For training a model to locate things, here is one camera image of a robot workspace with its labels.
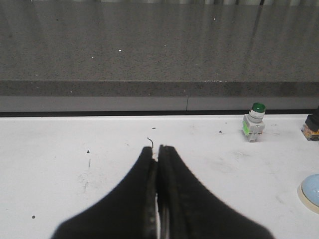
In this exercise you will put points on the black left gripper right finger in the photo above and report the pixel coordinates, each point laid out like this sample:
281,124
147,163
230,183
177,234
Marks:
188,210

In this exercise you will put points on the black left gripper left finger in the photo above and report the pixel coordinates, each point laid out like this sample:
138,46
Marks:
127,212

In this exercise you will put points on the blue and cream call bell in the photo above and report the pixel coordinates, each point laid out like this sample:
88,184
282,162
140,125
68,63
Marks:
308,192

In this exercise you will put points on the grey stone counter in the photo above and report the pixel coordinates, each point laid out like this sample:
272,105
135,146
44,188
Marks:
87,57

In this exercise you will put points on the green pushbutton switch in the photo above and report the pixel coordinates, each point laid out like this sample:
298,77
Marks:
253,124

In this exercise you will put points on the black selector switch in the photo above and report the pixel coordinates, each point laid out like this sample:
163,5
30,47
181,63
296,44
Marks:
311,127

